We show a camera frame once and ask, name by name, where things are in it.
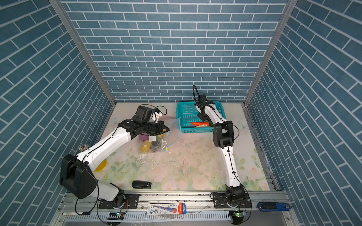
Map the yellow toy potato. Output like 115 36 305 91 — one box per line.
140 140 151 153

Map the clear zip top bag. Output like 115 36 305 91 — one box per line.
136 118 181 164

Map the purple toy onion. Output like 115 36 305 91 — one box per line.
139 135 149 142

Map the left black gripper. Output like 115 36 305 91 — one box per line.
141 120 171 136

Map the toothbrush blister package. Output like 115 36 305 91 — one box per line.
146 202 187 216

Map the yellow pen cup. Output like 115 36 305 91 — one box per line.
94 159 107 172

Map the teal plastic basket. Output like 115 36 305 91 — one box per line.
176 102 214 133

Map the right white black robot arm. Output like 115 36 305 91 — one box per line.
194 104 251 208

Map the aluminium mounting rail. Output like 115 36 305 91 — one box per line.
51 191 299 226

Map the blue black tool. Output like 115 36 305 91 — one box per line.
257 202 290 212

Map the black toy avocado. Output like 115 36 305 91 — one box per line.
150 141 162 152

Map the orange toy carrot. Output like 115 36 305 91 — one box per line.
190 122 211 127

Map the black marker pen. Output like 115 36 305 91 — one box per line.
62 211 91 216

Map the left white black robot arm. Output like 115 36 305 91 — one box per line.
59 120 170 209

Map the black rectangular device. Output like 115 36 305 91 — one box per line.
132 180 152 189

